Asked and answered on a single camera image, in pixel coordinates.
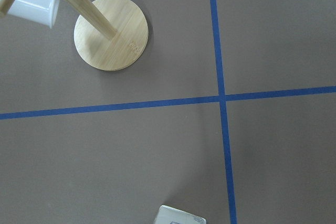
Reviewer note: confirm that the blue white milk carton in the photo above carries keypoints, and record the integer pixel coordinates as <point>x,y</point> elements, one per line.
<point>169,215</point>

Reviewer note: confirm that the wooden mug tree stand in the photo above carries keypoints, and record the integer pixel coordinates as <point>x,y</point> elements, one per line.
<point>109,35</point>

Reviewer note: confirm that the white mug on stand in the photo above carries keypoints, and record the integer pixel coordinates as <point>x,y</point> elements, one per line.
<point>40,11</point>

